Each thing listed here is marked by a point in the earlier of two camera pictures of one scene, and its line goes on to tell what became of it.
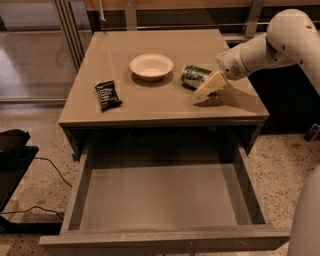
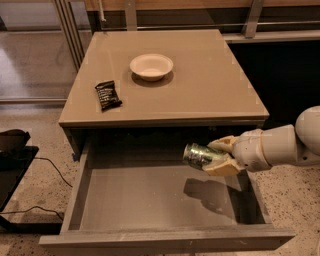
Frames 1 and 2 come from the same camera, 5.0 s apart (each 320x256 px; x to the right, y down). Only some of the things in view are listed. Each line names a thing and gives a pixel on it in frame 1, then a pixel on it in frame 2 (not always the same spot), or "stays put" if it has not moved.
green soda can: (193, 76) -> (198, 155)
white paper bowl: (152, 67) stays put
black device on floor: (15, 159) stays put
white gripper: (230, 65) -> (249, 150)
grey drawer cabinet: (126, 85) stays put
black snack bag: (108, 95) stays put
